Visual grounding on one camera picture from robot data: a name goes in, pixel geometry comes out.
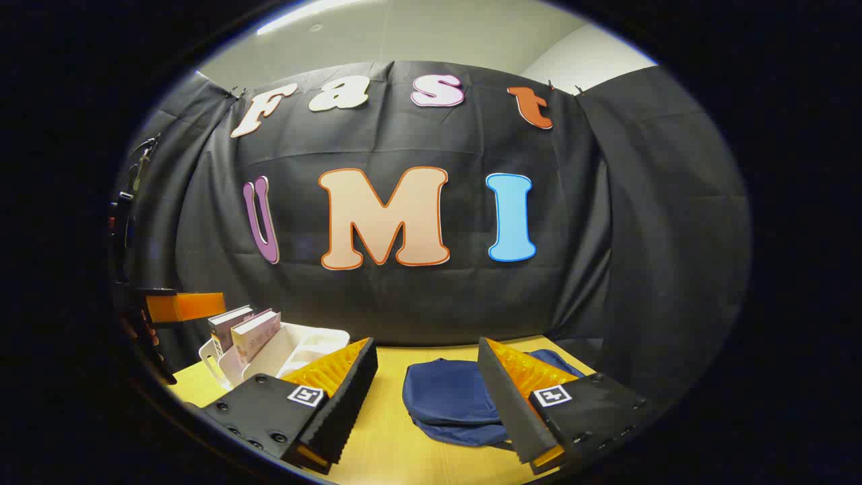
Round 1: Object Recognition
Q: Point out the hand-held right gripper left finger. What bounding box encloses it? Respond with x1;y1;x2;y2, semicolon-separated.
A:
200;337;379;476

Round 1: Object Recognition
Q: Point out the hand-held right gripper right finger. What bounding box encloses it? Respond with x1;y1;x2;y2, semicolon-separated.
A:
477;337;651;476

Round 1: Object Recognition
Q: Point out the mauve cover book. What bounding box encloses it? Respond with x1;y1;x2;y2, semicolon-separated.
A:
207;305;255;358

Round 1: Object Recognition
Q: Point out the blue schoolbag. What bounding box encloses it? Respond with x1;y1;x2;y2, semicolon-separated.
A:
402;348;587;449

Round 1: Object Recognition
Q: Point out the pink cover book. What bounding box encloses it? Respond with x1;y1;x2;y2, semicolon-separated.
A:
231;309;281;364

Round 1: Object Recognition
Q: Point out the white plastic bookshelf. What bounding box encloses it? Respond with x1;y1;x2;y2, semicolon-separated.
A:
199;322;351;390

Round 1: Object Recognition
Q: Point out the black backdrop cloth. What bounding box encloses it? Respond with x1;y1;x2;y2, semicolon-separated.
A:
125;59;752;405

